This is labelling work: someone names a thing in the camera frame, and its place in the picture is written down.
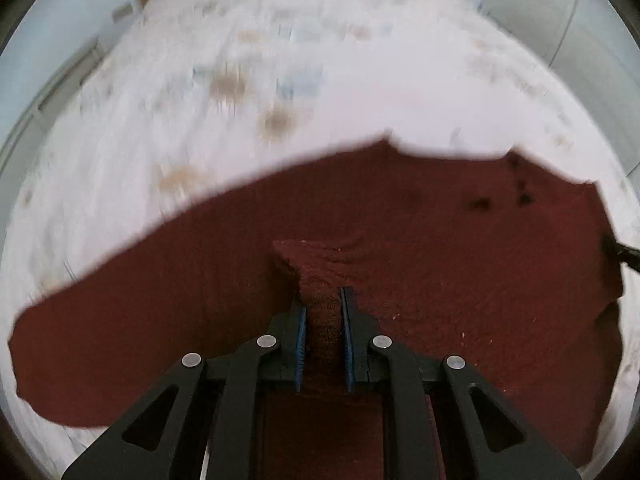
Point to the floral bed sheet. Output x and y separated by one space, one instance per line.
350 85

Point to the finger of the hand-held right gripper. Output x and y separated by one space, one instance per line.
622 252

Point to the white skirting board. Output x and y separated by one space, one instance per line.
55 90

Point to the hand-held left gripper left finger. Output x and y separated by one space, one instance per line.
300 345

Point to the dark red fuzzy sweater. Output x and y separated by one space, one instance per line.
200 285

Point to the white wall socket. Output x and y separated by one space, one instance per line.
122 11

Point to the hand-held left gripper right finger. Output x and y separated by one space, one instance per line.
347 345

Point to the white wardrobe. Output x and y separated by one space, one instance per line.
550 10

